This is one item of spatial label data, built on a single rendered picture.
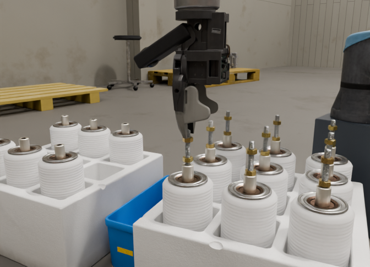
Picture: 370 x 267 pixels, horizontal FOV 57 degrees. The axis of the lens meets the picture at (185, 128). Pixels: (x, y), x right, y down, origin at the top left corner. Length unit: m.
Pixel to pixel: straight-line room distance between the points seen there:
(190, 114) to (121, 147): 0.40
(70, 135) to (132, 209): 0.34
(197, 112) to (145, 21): 3.99
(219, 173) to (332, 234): 0.26
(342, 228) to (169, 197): 0.28
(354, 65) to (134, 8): 3.78
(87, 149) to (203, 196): 0.50
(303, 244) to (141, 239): 0.28
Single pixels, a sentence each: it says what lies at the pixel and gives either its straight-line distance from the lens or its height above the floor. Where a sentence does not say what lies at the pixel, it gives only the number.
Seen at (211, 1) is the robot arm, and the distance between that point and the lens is 0.56.
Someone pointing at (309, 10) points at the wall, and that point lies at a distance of 8.41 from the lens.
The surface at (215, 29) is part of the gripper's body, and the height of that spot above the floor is 0.52.
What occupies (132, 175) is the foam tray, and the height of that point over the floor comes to 0.17.
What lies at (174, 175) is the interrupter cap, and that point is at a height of 0.25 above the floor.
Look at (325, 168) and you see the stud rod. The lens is 0.57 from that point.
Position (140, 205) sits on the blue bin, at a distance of 0.91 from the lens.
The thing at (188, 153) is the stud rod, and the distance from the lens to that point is 0.62.
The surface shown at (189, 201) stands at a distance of 0.61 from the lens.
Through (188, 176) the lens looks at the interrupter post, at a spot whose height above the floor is 0.26.
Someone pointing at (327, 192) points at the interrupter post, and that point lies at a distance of 0.58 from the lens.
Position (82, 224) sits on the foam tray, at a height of 0.12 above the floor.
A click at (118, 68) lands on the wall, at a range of 4.54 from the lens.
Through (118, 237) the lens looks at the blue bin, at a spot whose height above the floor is 0.08.
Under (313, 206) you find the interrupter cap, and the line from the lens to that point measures 0.57.
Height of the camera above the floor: 0.50
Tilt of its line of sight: 14 degrees down
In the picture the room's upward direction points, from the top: straight up
